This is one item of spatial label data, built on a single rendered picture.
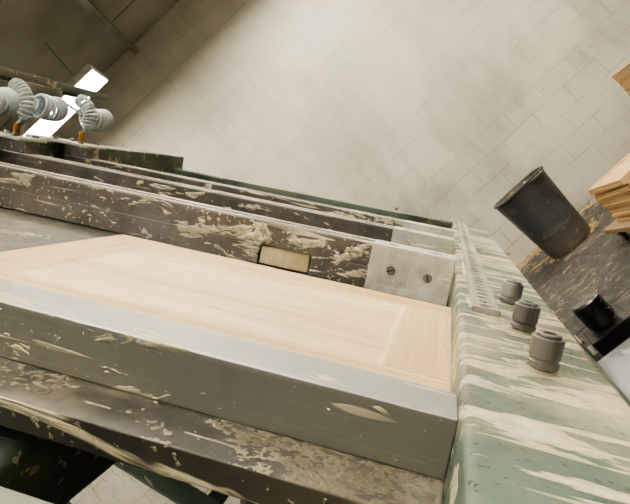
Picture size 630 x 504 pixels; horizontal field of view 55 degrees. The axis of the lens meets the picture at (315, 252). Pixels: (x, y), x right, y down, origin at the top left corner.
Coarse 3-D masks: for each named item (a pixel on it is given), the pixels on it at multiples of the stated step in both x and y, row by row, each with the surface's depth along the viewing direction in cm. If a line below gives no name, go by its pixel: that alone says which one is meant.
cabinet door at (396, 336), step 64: (0, 256) 63; (64, 256) 69; (128, 256) 76; (192, 256) 82; (192, 320) 53; (256, 320) 58; (320, 320) 63; (384, 320) 68; (448, 320) 72; (448, 384) 49
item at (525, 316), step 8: (520, 304) 58; (528, 304) 58; (536, 304) 58; (520, 312) 58; (528, 312) 58; (536, 312) 58; (512, 320) 59; (520, 320) 58; (528, 320) 58; (536, 320) 58; (520, 328) 58; (528, 328) 58
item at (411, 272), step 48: (0, 192) 104; (48, 192) 102; (96, 192) 100; (144, 192) 103; (192, 240) 97; (240, 240) 95; (288, 240) 93; (336, 240) 92; (384, 288) 91; (432, 288) 89
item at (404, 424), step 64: (0, 320) 42; (64, 320) 41; (128, 320) 43; (128, 384) 41; (192, 384) 40; (256, 384) 39; (320, 384) 38; (384, 384) 40; (384, 448) 37; (448, 448) 36
